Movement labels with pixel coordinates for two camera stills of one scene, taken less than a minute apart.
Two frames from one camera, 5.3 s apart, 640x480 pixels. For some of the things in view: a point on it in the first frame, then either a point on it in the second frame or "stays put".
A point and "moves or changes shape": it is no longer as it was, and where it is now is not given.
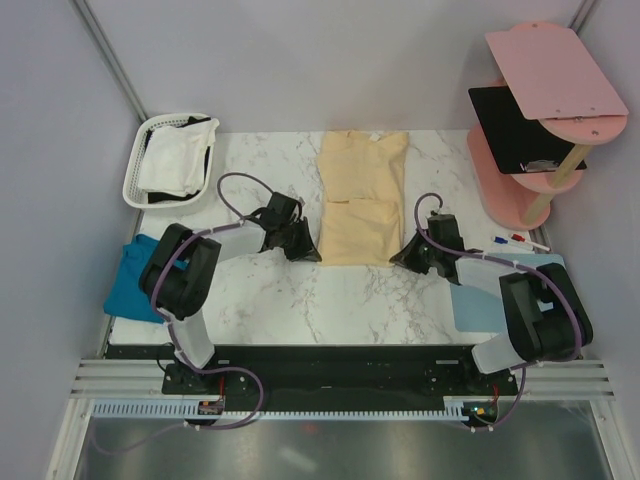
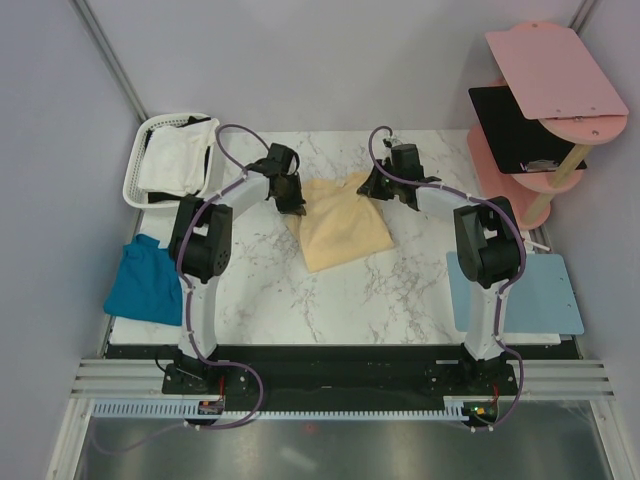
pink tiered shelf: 555,81 stays put
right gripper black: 407,258 → 371,189
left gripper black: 307,250 → 295,206
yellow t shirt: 363,187 moves or changes shape
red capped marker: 518,237 stays put
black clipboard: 515,143 stays put
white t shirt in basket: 175,157 stays put
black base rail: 229,374 stays put
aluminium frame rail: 121,378 stays put
